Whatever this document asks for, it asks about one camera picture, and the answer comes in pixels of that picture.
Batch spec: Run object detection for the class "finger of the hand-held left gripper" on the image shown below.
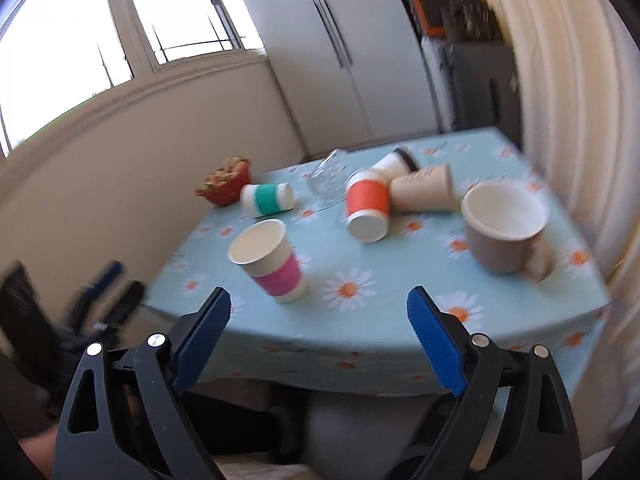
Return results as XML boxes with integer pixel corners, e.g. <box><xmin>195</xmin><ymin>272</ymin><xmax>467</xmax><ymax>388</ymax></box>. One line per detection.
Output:
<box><xmin>70</xmin><ymin>259</ymin><xmax>125</xmax><ymax>331</ymax></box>
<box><xmin>95</xmin><ymin>280</ymin><xmax>147</xmax><ymax>336</ymax></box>

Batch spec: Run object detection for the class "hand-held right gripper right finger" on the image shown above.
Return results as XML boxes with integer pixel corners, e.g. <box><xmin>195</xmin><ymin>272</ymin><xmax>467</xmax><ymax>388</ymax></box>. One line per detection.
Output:
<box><xmin>395</xmin><ymin>286</ymin><xmax>583</xmax><ymax>480</ymax></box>

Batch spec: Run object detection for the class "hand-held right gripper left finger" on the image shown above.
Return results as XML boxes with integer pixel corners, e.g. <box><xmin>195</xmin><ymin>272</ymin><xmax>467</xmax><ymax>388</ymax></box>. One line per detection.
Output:
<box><xmin>52</xmin><ymin>286</ymin><xmax>232</xmax><ymax>480</ymax></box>

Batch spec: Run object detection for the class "pink banded paper cup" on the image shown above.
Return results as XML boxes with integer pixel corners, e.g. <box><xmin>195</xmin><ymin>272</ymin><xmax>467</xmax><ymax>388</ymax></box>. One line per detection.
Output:
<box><xmin>227</xmin><ymin>218</ymin><xmax>310</xmax><ymax>304</ymax></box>

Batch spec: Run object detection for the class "green banded paper cup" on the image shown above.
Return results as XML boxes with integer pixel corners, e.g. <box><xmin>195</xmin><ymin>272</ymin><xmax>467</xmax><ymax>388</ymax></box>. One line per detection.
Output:
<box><xmin>240</xmin><ymin>181</ymin><xmax>297</xmax><ymax>219</ymax></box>

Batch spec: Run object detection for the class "orange banded paper cup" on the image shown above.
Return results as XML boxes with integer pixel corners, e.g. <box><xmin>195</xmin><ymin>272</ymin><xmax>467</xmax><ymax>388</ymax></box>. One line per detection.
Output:
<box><xmin>346</xmin><ymin>170</ymin><xmax>391</xmax><ymax>244</ymax></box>

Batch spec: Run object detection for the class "brown paper cup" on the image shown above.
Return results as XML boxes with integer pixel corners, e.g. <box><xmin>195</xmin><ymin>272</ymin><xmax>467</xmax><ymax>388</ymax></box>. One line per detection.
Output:
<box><xmin>389</xmin><ymin>162</ymin><xmax>458</xmax><ymax>212</ymax></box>

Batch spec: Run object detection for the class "black banded white cup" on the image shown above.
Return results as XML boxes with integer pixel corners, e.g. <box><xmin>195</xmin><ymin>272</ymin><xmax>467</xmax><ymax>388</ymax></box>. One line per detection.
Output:
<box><xmin>370</xmin><ymin>146</ymin><xmax>421</xmax><ymax>181</ymax></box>

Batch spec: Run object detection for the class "clear glass cup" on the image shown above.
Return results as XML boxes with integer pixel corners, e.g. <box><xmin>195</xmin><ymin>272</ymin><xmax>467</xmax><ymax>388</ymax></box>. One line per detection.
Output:
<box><xmin>306</xmin><ymin>148</ymin><xmax>353</xmax><ymax>208</ymax></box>

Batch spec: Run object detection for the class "blue daisy tablecloth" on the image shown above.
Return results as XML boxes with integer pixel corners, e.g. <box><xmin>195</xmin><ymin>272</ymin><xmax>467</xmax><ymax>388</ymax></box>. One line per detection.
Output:
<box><xmin>142</xmin><ymin>127</ymin><xmax>613</xmax><ymax>398</ymax></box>

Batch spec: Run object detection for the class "taupe ceramic mug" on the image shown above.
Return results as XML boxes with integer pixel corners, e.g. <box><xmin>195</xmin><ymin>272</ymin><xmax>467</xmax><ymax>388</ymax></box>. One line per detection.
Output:
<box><xmin>460</xmin><ymin>181</ymin><xmax>557</xmax><ymax>283</ymax></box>

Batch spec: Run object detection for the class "red bowl of snacks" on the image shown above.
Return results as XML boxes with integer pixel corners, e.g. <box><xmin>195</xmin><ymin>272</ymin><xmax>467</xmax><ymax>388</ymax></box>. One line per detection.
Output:
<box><xmin>195</xmin><ymin>156</ymin><xmax>252</xmax><ymax>207</ymax></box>

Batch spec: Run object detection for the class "white framed window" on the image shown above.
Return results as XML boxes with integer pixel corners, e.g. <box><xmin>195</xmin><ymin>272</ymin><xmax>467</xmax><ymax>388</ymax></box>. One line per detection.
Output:
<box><xmin>0</xmin><ymin>0</ymin><xmax>266</xmax><ymax>158</ymax></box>

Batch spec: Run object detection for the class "dark grey appliance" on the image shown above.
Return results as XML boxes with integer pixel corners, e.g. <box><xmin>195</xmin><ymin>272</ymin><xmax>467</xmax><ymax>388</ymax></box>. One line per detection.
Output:
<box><xmin>445</xmin><ymin>42</ymin><xmax>523</xmax><ymax>148</ymax></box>

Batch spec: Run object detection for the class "cream curtain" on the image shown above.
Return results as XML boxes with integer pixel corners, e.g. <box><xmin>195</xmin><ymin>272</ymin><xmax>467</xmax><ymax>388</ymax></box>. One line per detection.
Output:
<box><xmin>470</xmin><ymin>0</ymin><xmax>640</xmax><ymax>461</ymax></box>

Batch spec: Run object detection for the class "white refrigerator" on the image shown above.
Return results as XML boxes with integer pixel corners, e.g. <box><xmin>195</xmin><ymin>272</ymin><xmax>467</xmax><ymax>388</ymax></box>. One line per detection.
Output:
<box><xmin>225</xmin><ymin>0</ymin><xmax>453</xmax><ymax>161</ymax></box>

